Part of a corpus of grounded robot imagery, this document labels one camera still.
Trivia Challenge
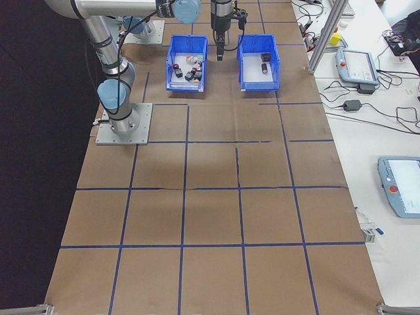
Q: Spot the blue bin with buttons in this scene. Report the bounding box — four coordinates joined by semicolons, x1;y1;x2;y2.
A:
163;34;210;93

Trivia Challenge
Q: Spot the blue bin with black components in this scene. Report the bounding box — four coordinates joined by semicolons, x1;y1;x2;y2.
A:
236;33;282;93

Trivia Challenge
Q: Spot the white foam pad under components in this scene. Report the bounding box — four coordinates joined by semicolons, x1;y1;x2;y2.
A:
241;54;274;83

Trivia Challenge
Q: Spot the white keyboard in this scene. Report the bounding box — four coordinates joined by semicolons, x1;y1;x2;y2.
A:
339;0;357;17

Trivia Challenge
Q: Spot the grey teach pendant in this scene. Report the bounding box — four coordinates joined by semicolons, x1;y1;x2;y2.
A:
376;156;420;219
334;48;381;85

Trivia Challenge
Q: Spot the person in black clothes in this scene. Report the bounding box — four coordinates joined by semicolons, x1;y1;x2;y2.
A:
392;8;420;62

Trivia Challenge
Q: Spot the white pen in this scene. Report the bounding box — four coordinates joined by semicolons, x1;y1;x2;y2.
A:
354;205;375;229

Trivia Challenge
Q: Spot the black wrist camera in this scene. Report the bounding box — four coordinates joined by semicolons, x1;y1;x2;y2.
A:
231;8;247;31

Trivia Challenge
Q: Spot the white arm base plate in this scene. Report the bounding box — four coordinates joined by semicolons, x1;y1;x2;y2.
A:
94;102;154;146
119;20;165;45

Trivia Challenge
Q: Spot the black hub cable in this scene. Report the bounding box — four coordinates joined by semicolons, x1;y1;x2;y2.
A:
295;0;329;37

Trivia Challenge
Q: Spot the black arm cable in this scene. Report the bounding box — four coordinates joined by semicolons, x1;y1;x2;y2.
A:
114;9;158;66

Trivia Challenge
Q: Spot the aluminium profile post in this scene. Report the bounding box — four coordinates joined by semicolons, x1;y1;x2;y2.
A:
305;0;349;75

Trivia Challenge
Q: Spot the long black power cable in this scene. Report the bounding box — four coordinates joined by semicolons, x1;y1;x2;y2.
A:
323;110;420;135

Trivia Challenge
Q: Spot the circuit board with wires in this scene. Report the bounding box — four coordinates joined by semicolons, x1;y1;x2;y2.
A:
382;29;410;63

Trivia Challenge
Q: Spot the black frame cover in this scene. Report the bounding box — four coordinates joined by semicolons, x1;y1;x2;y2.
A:
0;0;102;311

